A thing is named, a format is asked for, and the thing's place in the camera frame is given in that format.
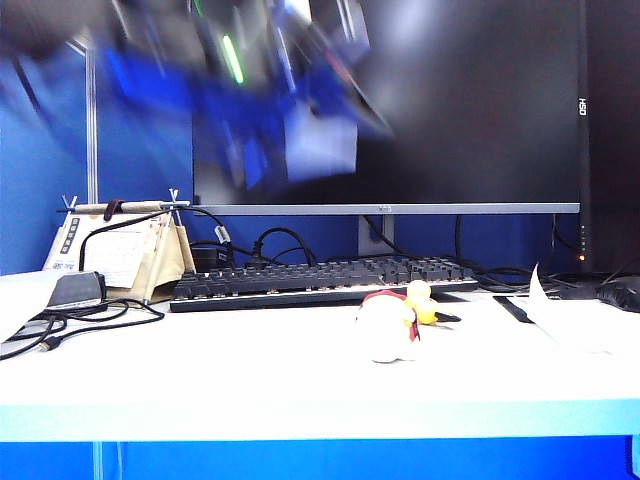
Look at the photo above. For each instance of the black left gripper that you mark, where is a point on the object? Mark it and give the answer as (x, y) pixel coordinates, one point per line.
(250, 60)

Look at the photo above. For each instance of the white doll with red trim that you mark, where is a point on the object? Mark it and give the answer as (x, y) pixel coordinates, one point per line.
(387, 330)

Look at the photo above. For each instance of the blue black left robot arm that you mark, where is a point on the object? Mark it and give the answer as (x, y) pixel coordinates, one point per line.
(140, 80)

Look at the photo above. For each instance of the yellow doll with black ears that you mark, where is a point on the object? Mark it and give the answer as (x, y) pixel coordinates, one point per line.
(430, 315)

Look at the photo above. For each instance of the grey monitor stand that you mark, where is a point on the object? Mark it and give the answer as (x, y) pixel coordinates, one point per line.
(372, 236)

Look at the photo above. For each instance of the black power brick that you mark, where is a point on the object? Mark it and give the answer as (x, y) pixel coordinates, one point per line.
(205, 256)

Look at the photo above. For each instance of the black mechanical keyboard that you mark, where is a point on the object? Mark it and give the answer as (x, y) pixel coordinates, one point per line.
(260, 287)

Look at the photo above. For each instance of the beige tent desk calendar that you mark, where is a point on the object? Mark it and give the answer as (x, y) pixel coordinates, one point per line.
(167, 257)

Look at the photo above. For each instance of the large black monitor silver bezel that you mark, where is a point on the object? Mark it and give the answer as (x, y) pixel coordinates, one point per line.
(475, 110)

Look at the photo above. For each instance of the dark grey adapter box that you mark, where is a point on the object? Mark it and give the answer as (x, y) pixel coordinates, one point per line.
(75, 289)

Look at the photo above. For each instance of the black HSO monitor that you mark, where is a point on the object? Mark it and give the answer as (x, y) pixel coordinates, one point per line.
(615, 150)

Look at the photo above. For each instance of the white curled paper sheet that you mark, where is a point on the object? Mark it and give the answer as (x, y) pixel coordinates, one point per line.
(585, 325)

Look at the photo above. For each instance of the black computer mouse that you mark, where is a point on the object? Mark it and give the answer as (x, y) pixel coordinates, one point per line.
(622, 295)

